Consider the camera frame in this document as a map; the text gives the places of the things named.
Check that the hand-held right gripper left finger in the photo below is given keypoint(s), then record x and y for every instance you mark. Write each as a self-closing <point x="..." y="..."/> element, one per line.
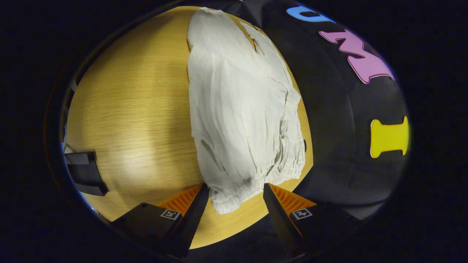
<point x="192" y="224"/>

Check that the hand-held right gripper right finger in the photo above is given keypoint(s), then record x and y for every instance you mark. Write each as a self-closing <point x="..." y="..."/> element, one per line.
<point x="281" y="223"/>

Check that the white jeans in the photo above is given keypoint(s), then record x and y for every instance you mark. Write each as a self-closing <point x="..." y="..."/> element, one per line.
<point x="237" y="109"/>

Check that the dark angular object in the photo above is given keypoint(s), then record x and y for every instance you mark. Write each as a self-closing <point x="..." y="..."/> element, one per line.
<point x="87" y="175"/>

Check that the black backdrop cloth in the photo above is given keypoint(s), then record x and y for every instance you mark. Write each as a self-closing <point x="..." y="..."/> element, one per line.
<point x="329" y="109"/>

